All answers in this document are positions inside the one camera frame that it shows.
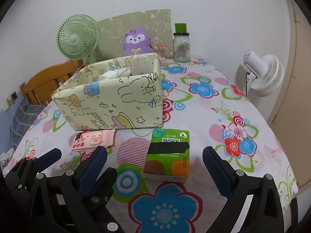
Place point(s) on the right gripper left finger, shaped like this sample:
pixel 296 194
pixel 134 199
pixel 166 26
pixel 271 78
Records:
pixel 56 202

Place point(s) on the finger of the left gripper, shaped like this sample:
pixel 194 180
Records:
pixel 23 174
pixel 95 202

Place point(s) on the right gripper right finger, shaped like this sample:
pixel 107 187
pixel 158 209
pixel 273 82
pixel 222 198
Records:
pixel 265 212

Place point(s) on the pink cartoon tissue pack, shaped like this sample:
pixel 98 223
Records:
pixel 90 140

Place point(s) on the green tissue pack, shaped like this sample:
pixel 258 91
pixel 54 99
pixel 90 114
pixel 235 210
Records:
pixel 168 156

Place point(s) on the white cloth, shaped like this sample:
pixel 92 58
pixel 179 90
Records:
pixel 112 74

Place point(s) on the crumpled white clothes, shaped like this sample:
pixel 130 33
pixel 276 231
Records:
pixel 6 157

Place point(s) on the grey plaid pillow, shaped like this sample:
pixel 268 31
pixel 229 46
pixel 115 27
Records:
pixel 24 118

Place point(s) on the floral tablecloth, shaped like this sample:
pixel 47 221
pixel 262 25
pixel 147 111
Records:
pixel 198 98

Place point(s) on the yellow cartoon fabric box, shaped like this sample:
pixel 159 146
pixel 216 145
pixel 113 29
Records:
pixel 120 103

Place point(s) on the white standing fan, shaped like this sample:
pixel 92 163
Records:
pixel 265 74

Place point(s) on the green desk fan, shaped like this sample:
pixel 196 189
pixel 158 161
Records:
pixel 77 38

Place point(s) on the toothpick jar orange lid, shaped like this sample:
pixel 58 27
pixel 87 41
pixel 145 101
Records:
pixel 160 49

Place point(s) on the purple plush toy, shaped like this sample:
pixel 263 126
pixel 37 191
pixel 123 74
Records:
pixel 137 41

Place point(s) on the glass jar green lid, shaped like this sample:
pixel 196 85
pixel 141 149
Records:
pixel 181 43

